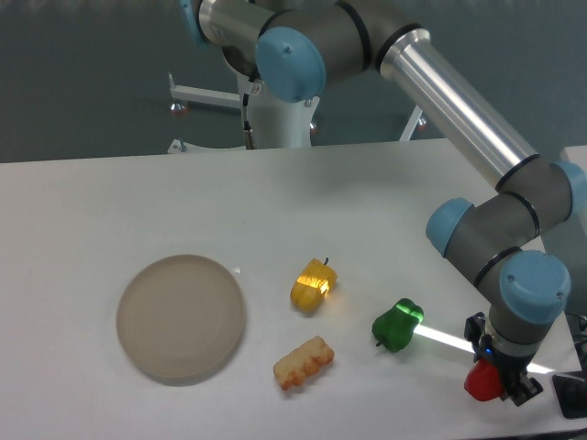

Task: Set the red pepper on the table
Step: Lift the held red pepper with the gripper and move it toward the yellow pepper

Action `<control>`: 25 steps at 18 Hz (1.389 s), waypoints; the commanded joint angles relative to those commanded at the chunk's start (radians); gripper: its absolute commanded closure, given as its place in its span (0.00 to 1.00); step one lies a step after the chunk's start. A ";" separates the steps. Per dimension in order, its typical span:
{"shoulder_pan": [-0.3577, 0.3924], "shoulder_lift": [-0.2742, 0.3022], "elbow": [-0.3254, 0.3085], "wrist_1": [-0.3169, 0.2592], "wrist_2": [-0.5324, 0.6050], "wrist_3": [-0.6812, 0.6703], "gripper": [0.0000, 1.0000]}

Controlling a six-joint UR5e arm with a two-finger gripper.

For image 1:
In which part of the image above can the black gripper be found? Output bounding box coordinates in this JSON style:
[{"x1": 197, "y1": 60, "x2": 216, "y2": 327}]
[{"x1": 464, "y1": 313, "x2": 544, "y2": 406}]

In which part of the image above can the red toy pepper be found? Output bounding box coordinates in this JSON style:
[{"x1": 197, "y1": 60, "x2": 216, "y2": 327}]
[{"x1": 463, "y1": 359, "x2": 504, "y2": 402}]

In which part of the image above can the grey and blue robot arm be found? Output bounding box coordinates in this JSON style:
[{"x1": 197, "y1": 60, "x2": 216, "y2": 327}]
[{"x1": 180, "y1": 1, "x2": 586, "y2": 405}]

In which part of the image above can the green toy pepper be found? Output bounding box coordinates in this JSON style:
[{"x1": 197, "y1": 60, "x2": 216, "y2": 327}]
[{"x1": 371, "y1": 298, "x2": 425, "y2": 353}]

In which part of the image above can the yellow toy pepper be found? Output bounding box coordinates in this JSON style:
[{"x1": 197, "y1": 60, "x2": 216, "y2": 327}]
[{"x1": 290, "y1": 258, "x2": 338, "y2": 314}]

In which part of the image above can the black device at table edge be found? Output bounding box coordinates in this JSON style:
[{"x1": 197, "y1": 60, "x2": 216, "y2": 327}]
[{"x1": 552, "y1": 371, "x2": 586, "y2": 420}]

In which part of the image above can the orange toy corn piece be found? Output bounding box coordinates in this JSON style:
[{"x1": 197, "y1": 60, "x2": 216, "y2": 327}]
[{"x1": 272, "y1": 335, "x2": 335, "y2": 391}]

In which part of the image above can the beige round plate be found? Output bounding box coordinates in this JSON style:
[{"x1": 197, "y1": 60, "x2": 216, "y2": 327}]
[{"x1": 116, "y1": 255, "x2": 246, "y2": 387}]

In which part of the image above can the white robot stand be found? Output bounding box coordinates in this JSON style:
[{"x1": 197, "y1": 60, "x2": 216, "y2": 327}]
[{"x1": 168, "y1": 73, "x2": 427, "y2": 154}]

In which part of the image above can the black cable on stand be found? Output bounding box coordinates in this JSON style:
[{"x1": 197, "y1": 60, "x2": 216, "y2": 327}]
[{"x1": 241, "y1": 68, "x2": 260, "y2": 151}]

